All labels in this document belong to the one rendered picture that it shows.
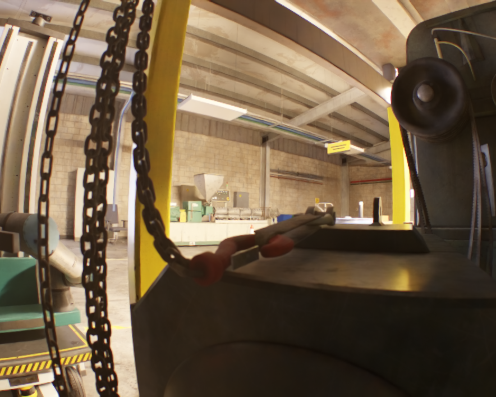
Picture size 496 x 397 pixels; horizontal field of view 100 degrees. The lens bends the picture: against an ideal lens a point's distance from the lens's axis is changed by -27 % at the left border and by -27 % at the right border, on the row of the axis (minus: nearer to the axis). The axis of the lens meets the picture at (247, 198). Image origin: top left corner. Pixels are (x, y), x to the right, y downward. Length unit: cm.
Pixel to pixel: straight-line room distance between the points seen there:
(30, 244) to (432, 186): 130
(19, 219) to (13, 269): 52
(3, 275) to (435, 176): 176
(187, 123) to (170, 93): 994
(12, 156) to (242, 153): 1076
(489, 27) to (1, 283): 218
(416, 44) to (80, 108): 947
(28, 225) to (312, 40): 143
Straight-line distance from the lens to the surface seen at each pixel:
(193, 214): 798
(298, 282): 22
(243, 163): 1167
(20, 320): 127
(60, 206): 928
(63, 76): 36
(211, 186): 826
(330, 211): 47
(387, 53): 219
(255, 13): 130
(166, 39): 92
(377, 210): 59
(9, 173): 144
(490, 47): 122
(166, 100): 83
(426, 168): 112
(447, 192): 109
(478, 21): 129
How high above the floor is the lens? 89
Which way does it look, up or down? 3 degrees up
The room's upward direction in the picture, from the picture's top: 1 degrees clockwise
